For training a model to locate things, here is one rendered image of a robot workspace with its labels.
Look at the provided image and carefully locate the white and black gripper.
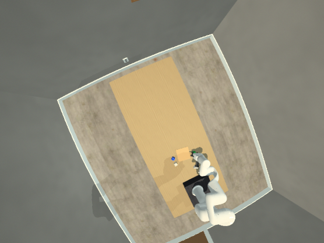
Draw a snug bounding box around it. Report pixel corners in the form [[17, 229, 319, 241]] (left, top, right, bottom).
[[191, 152, 204, 161]]

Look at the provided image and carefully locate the light orange flat mat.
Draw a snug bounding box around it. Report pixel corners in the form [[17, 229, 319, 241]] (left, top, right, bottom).
[[176, 147, 191, 161]]

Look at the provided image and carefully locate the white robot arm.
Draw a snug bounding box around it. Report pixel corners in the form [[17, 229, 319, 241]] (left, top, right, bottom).
[[192, 156, 235, 226]]

